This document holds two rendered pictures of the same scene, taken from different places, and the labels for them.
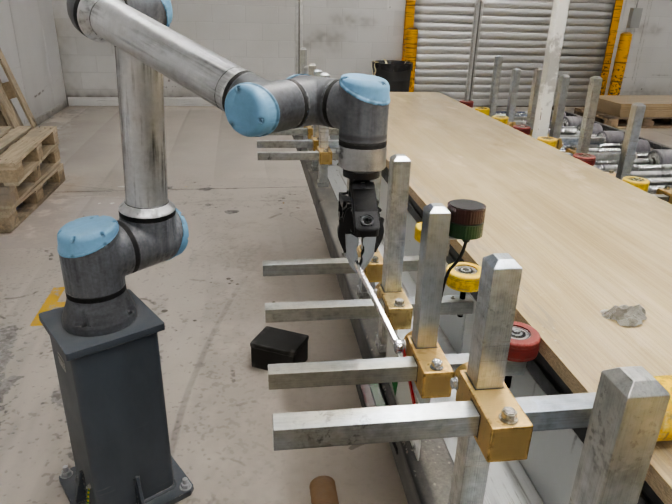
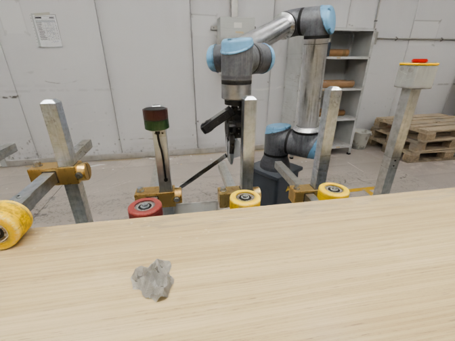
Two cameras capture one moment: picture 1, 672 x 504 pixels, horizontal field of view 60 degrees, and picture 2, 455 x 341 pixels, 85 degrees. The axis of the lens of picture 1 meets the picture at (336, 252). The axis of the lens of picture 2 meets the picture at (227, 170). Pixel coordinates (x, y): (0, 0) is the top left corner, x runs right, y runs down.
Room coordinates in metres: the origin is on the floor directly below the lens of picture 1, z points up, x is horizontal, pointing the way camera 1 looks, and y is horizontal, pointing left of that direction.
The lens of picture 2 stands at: (1.03, -0.83, 1.23)
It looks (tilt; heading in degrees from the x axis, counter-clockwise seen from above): 24 degrees down; 89
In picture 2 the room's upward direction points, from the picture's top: straight up
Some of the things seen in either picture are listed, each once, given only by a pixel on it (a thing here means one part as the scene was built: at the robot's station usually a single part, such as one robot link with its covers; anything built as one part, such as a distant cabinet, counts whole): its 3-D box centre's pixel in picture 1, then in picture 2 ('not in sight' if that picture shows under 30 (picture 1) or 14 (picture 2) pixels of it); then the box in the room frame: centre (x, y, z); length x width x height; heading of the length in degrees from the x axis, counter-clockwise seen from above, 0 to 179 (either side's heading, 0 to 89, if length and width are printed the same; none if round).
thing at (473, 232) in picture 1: (464, 226); (156, 123); (0.87, -0.20, 1.08); 0.06 x 0.06 x 0.02
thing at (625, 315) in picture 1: (628, 311); (152, 275); (0.92, -0.53, 0.91); 0.09 x 0.07 x 0.02; 111
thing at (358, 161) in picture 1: (360, 157); (235, 92); (1.08, -0.04, 1.14); 0.10 x 0.09 x 0.05; 98
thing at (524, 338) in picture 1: (511, 358); (147, 223); (0.84, -0.31, 0.85); 0.08 x 0.08 x 0.11
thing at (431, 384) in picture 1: (427, 361); (159, 197); (0.84, -0.16, 0.85); 0.13 x 0.06 x 0.05; 8
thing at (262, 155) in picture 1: (311, 156); not in sight; (2.30, 0.11, 0.84); 0.43 x 0.03 x 0.04; 98
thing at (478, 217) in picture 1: (465, 211); (155, 113); (0.87, -0.20, 1.11); 0.06 x 0.06 x 0.02
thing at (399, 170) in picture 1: (392, 267); (246, 174); (1.11, -0.12, 0.90); 0.03 x 0.03 x 0.48; 8
